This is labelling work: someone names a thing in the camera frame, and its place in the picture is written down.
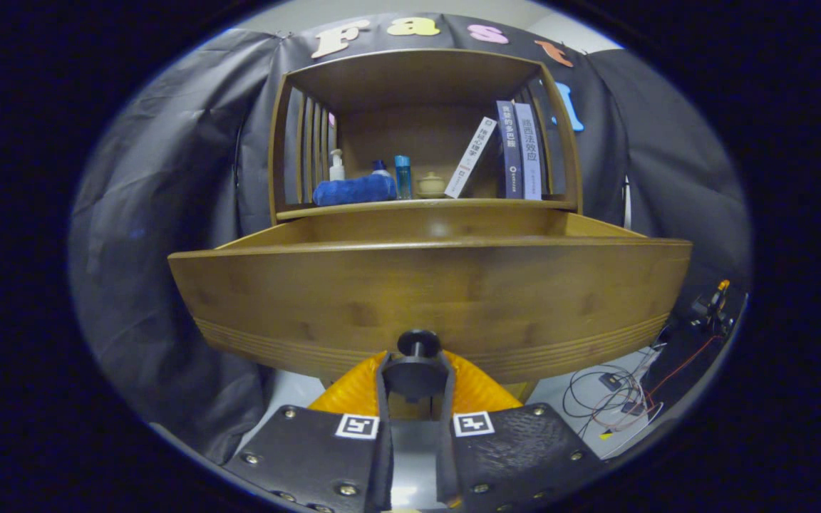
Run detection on white book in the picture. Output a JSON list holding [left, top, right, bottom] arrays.
[[444, 116, 498, 200]]

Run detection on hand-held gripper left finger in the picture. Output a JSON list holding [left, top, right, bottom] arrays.
[[222, 349, 394, 513]]

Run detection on lavender book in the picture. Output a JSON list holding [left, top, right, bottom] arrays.
[[514, 103, 543, 201]]

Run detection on wooden countertop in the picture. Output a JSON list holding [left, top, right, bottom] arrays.
[[277, 198, 579, 220]]

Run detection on wooden drawer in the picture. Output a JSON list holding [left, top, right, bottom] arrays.
[[167, 210, 693, 400]]

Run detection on loose floor cables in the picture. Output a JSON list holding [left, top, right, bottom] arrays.
[[564, 335, 725, 435]]

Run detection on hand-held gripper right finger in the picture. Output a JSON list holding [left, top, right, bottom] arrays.
[[436, 349, 607, 513]]

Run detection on dark blue book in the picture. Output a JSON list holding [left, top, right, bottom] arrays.
[[496, 100, 524, 200]]

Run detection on beige lidded teacup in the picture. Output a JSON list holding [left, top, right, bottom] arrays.
[[415, 172, 447, 199]]

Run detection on black backdrop cloth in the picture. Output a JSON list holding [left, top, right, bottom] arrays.
[[68, 13, 752, 464]]

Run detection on wooden cabinet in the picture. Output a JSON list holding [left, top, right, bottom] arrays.
[[268, 48, 584, 421]]

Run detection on black and orange gripper device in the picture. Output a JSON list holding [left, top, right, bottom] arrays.
[[688, 279, 735, 336]]

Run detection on clear blue bottle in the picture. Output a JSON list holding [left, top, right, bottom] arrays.
[[393, 155, 412, 200]]

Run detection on blue folded towel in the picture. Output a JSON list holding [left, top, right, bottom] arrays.
[[312, 174, 397, 207]]

